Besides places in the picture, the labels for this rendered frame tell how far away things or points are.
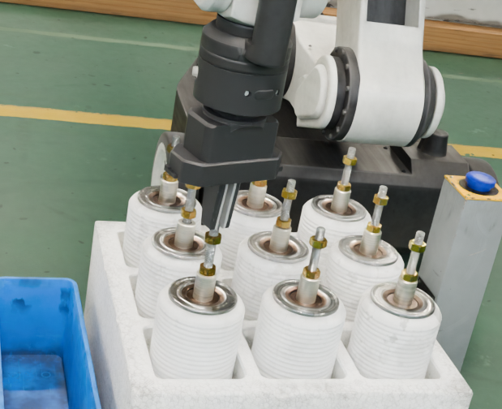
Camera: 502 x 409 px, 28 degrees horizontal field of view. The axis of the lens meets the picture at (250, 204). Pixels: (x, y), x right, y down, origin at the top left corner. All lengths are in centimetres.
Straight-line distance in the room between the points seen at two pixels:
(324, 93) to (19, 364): 58
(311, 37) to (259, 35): 91
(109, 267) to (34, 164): 73
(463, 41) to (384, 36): 182
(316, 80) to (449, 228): 32
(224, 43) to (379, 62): 59
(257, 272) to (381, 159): 60
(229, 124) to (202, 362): 27
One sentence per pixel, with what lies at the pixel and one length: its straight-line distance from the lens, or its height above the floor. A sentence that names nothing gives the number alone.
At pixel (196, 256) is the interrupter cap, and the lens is 118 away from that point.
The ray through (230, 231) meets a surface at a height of 23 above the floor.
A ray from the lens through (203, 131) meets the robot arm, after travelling 99.
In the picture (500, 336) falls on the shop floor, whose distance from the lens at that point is 171.
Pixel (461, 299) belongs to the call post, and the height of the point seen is 16.
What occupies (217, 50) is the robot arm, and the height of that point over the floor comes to 53.
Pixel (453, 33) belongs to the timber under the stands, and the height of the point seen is 6.
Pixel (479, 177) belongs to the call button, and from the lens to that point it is 138.
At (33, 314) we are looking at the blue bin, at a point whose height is 7.
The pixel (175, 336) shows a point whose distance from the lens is 108.
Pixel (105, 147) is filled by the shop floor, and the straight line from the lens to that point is 210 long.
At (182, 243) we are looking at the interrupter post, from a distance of 119.
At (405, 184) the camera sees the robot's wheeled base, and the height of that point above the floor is 18.
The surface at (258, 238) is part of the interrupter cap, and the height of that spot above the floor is 25.
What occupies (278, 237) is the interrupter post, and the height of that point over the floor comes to 27.
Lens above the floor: 80
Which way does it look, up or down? 24 degrees down
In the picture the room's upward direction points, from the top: 11 degrees clockwise
